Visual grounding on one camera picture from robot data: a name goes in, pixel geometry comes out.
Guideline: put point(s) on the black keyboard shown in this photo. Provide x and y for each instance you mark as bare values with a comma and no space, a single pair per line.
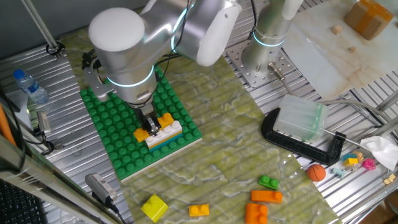
18,205

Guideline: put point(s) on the small toy basketball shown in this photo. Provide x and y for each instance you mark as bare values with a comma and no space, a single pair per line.
316,173

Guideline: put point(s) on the green two-stud block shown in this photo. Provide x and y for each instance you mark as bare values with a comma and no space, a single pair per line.
269,183

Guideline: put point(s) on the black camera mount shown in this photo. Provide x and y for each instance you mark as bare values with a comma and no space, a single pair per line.
109,203

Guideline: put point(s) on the white four-stud block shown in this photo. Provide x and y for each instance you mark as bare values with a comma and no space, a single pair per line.
164,133

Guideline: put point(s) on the metal camera pole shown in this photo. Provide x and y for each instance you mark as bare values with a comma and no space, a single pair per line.
38,21

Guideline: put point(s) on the small pink toy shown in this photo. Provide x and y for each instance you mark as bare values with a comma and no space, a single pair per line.
369,164

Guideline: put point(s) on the metal camera bracket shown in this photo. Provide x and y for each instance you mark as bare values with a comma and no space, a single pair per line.
57,145

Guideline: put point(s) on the green studded baseplate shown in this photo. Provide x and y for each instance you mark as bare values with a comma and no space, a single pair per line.
109,130

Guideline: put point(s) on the aluminium frame rail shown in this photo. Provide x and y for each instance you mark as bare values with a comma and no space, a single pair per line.
46,186

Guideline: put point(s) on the small wooden cube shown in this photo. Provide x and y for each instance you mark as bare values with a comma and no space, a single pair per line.
337,30
352,49

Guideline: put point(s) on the small wooden block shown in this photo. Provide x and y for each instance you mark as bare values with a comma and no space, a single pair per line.
389,179

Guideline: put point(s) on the yellow-orange two-stud block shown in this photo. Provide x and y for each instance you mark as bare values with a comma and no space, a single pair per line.
199,211

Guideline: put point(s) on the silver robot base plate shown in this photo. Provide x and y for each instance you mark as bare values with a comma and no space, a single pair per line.
248,74

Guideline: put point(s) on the small teal toy block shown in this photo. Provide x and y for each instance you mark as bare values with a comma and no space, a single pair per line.
348,155

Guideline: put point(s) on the yellow-orange four-stud block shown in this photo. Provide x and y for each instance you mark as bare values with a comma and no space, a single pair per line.
166,119
166,139

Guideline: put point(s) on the translucent plastic box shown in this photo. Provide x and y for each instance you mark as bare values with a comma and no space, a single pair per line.
300,118

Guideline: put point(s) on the small tan toy block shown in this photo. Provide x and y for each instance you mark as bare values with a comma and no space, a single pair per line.
359,155

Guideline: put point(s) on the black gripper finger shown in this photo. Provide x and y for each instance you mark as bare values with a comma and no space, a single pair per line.
154,126
143,124

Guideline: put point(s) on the small yellow toy block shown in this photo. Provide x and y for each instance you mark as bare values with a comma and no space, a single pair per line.
350,161

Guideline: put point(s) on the lime square block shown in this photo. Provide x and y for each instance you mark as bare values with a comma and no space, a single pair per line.
154,208

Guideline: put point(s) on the teal four-stud block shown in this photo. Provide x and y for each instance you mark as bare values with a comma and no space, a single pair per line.
166,143

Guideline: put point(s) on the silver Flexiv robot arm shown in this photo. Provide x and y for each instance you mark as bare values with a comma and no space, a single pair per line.
130,56

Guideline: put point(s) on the orange square block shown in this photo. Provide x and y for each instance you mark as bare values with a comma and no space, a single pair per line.
255,214

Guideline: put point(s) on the light blue toy piece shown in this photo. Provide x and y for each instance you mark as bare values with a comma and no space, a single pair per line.
337,172

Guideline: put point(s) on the orange long sloped block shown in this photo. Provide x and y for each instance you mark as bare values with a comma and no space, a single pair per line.
265,197

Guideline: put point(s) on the black C-clamp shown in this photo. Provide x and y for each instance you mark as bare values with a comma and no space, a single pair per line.
295,146

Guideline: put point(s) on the white crumpled tissue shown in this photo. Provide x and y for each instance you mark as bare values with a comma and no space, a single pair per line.
381,151

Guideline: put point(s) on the clear water bottle blue cap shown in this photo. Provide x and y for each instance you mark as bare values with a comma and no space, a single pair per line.
32,90

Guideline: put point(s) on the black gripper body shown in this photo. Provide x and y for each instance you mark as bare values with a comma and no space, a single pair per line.
143,113

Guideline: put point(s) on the black pole clamp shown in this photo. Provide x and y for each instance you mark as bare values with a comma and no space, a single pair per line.
55,49

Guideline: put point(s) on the green marble pattern mat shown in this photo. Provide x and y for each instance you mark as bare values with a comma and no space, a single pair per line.
224,149

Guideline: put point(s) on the white marble pattern mat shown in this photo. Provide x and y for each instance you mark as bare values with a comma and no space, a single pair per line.
326,62

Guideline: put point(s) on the cardboard box orange tape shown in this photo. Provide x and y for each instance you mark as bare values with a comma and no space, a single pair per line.
367,20

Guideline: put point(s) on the silver exterior camera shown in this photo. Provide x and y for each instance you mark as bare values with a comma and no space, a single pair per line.
43,123
101,186

